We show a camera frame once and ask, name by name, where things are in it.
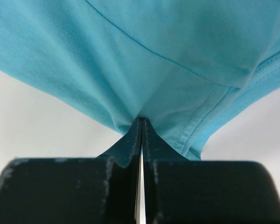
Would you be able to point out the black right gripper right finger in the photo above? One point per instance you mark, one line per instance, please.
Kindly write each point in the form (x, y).
(180, 191)

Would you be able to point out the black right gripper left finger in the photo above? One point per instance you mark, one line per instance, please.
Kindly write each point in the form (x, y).
(101, 190)

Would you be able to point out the teal t-shirt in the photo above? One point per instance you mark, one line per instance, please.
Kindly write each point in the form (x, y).
(189, 66)

